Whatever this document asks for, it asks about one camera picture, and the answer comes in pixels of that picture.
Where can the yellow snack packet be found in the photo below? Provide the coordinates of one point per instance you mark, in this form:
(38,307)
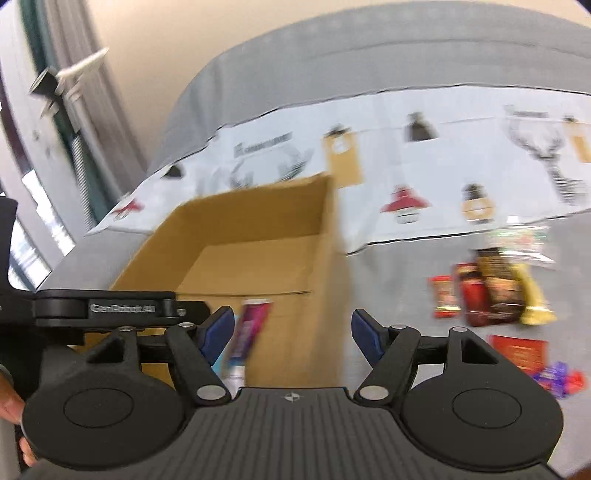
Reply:
(533,300)

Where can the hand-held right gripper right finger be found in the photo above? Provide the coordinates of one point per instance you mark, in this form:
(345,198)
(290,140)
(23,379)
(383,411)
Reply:
(367,341)

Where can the dark brown snack packet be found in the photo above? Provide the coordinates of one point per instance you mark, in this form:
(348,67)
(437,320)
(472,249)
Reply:
(501,286)

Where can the person's left hand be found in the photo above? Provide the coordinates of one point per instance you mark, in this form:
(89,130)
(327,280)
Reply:
(9,406)

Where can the grey printed bed sheet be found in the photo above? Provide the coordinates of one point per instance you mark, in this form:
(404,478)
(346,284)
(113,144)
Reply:
(415,60)

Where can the purple candy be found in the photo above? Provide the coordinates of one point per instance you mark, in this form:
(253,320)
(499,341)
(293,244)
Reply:
(558,381)

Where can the clear plastic snack bag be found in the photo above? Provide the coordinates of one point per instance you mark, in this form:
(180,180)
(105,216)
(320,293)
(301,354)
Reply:
(521,244)

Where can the dark red snack packet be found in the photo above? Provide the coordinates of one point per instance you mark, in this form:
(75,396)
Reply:
(472,295)

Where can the grey curtain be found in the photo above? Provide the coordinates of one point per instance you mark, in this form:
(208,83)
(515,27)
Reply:
(111,120)

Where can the black garment steamer head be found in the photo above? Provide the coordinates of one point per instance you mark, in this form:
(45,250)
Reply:
(44,83)

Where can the cardboard box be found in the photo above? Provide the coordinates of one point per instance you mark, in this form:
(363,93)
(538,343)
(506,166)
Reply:
(258,221)

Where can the small red candy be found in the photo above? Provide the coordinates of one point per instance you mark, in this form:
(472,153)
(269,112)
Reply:
(445,297)

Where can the pink purple snack packet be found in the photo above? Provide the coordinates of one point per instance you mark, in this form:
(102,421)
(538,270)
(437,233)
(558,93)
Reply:
(249,332)

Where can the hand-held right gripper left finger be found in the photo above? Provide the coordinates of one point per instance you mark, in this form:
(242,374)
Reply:
(217,334)

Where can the white window frame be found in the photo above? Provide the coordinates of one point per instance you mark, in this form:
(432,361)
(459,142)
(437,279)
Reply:
(27,184)

